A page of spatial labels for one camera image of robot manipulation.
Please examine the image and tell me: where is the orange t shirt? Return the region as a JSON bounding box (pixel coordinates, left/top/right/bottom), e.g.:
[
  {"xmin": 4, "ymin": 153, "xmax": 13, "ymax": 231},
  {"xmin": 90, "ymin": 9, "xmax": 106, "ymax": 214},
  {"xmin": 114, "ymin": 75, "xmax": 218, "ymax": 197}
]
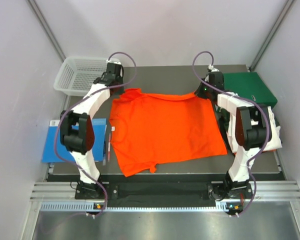
[{"xmin": 109, "ymin": 88, "xmax": 228, "ymax": 177}]

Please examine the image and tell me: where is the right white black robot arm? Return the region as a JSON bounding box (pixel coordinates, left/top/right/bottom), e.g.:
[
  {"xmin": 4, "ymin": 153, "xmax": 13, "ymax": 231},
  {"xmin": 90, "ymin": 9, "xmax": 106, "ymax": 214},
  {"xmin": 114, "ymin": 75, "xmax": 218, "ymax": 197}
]
[{"xmin": 195, "ymin": 70, "xmax": 272, "ymax": 198}]

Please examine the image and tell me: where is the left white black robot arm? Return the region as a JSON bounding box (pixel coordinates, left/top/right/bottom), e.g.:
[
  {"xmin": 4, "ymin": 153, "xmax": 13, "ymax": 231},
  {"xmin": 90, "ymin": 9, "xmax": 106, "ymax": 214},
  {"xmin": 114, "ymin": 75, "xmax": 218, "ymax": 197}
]
[{"xmin": 59, "ymin": 61, "xmax": 124, "ymax": 199}]

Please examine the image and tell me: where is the white plastic perforated basket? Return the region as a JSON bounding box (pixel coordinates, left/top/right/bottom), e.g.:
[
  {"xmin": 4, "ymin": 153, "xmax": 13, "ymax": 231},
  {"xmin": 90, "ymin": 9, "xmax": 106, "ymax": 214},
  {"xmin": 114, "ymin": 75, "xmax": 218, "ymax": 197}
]
[{"xmin": 53, "ymin": 56, "xmax": 108, "ymax": 97}]

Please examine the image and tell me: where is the red white pen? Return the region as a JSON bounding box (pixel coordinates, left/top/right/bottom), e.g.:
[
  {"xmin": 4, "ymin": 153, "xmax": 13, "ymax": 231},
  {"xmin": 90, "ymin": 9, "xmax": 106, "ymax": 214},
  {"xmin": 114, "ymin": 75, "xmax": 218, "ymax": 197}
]
[{"xmin": 107, "ymin": 132, "xmax": 112, "ymax": 162}]

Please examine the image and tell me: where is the white t shirt pile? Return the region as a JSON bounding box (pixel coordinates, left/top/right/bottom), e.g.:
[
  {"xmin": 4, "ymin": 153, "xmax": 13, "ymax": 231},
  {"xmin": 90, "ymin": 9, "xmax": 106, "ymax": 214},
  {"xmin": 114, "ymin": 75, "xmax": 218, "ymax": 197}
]
[{"xmin": 226, "ymin": 106, "xmax": 282, "ymax": 154}]

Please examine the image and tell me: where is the blue folder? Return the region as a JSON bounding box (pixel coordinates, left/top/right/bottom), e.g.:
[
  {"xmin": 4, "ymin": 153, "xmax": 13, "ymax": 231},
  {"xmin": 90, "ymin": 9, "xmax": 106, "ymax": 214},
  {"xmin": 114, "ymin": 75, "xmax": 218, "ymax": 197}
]
[{"xmin": 41, "ymin": 118, "xmax": 107, "ymax": 163}]

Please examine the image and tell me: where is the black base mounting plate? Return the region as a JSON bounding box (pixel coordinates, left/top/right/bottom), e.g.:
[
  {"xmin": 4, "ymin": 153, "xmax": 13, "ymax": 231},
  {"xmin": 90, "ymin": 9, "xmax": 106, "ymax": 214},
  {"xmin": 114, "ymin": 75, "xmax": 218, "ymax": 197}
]
[{"xmin": 75, "ymin": 174, "xmax": 252, "ymax": 208}]

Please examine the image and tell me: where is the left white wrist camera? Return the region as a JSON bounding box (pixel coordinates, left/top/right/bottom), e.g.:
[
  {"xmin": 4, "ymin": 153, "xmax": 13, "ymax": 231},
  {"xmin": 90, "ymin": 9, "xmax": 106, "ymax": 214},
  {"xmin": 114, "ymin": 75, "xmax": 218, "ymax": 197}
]
[{"xmin": 106, "ymin": 58, "xmax": 122, "ymax": 65}]

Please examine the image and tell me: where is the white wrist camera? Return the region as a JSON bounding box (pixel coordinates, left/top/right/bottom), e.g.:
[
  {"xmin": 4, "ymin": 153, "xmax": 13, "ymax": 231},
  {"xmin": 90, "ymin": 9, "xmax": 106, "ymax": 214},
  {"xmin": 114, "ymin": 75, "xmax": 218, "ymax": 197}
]
[
  {"xmin": 207, "ymin": 64, "xmax": 219, "ymax": 73},
  {"xmin": 106, "ymin": 58, "xmax": 122, "ymax": 65}
]

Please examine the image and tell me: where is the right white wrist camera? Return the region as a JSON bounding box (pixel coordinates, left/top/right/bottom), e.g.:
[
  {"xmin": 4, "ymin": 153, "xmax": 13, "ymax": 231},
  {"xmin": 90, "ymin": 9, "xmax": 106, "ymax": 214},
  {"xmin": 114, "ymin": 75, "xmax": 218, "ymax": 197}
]
[{"xmin": 207, "ymin": 64, "xmax": 219, "ymax": 73}]

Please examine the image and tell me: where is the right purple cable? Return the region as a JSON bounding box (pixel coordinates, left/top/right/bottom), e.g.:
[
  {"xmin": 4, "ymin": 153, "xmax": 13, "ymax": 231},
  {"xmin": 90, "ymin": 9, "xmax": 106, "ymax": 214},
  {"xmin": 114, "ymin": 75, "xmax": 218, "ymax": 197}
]
[{"xmin": 191, "ymin": 51, "xmax": 273, "ymax": 218}]

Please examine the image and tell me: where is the purple cable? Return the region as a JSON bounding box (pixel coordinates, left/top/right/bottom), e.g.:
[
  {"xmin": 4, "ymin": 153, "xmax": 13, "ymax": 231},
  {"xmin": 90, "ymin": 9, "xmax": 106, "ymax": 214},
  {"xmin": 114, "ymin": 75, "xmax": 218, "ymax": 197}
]
[
  {"xmin": 191, "ymin": 51, "xmax": 273, "ymax": 218},
  {"xmin": 54, "ymin": 51, "xmax": 137, "ymax": 219}
]

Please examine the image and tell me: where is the green ring binder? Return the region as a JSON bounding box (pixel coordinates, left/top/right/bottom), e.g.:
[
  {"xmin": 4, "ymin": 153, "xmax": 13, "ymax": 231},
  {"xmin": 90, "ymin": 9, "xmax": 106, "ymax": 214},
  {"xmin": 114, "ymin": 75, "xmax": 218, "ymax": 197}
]
[{"xmin": 223, "ymin": 72, "xmax": 278, "ymax": 108}]

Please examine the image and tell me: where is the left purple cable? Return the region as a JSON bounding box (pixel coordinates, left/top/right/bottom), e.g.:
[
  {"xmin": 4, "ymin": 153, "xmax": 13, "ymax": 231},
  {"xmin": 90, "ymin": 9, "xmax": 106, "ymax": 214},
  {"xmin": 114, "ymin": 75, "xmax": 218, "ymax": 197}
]
[{"xmin": 54, "ymin": 51, "xmax": 137, "ymax": 219}]

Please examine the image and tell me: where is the aluminium rail frame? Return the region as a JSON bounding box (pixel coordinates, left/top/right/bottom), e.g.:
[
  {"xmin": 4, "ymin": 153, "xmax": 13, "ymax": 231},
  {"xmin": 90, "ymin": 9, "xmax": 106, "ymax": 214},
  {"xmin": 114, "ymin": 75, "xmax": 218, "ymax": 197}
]
[{"xmin": 30, "ymin": 180, "xmax": 300, "ymax": 214}]

